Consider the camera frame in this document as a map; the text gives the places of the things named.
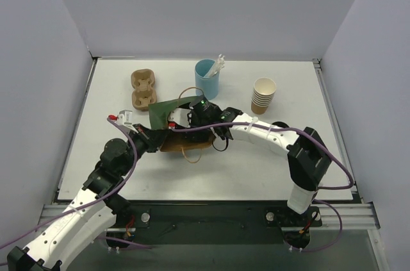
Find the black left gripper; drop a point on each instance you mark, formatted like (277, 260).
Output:
(152, 138)

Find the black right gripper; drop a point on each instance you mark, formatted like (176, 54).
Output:
(193, 117)

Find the brown paper bag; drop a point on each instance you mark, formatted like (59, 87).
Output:
(190, 145)

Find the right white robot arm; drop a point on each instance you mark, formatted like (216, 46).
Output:
(307, 160)

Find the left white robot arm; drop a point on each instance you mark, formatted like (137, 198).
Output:
(94, 208)

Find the light blue cylindrical container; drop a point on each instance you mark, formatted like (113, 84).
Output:
(210, 86)

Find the stack of pulp cup carriers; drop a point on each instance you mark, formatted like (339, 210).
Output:
(144, 93)

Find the stack of brown paper cups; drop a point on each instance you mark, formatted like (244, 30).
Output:
(263, 93)

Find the stack of black cup lids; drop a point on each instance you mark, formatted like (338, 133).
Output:
(281, 126)

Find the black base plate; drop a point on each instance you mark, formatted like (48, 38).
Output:
(152, 223)

